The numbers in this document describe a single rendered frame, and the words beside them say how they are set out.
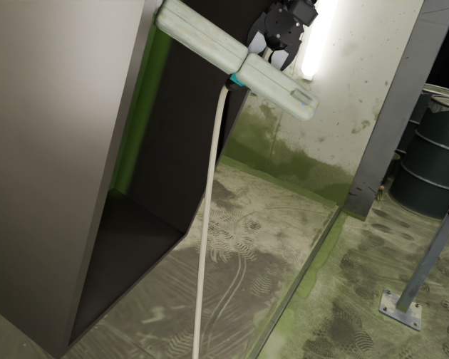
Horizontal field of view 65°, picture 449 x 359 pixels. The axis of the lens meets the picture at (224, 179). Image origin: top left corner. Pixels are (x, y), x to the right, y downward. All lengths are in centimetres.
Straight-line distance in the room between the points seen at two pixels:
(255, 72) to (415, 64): 198
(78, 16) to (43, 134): 20
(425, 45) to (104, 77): 220
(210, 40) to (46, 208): 41
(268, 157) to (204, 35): 231
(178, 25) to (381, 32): 205
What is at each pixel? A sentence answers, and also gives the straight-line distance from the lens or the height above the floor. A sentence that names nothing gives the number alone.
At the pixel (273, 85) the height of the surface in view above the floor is 114.
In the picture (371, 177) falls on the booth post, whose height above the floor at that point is 35.
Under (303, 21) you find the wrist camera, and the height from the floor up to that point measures 125.
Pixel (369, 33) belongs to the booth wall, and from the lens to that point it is 256.
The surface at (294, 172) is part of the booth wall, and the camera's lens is 282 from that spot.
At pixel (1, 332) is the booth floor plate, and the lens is 163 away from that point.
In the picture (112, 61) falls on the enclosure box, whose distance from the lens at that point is 51.
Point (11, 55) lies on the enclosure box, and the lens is 65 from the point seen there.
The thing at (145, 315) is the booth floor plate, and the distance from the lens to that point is 161.
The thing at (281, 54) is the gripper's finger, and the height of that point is 119.
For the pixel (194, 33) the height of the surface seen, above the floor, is 120.
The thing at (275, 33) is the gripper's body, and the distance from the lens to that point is 68.
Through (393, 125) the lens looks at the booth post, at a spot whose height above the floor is 73.
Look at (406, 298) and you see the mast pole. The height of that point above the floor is 10.
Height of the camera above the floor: 126
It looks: 27 degrees down
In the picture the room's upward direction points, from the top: 12 degrees clockwise
